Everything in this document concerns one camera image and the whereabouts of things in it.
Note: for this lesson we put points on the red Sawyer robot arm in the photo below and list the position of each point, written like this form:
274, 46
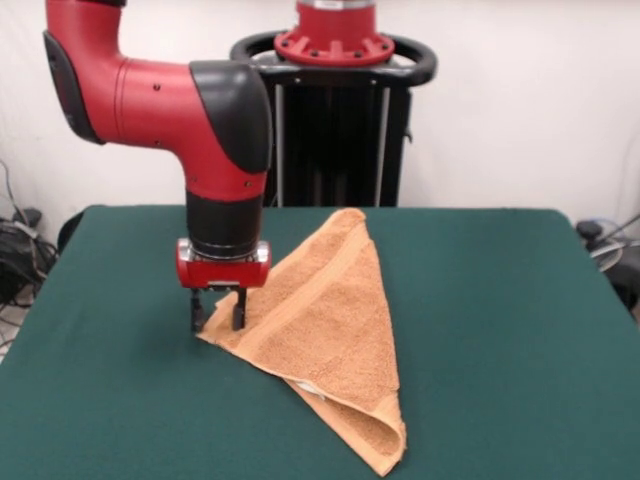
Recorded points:
165, 105

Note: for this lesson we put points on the orange terry towel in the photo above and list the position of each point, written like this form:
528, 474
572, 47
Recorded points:
340, 325

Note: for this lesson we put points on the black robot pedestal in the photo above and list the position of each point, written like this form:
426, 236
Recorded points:
340, 150

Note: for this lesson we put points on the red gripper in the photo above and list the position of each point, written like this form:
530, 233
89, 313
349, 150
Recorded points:
225, 275

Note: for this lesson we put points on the dark green table cloth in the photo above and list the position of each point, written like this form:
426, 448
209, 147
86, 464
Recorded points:
500, 325

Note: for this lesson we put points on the grey round pedestal foot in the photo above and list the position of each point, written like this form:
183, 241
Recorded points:
607, 255

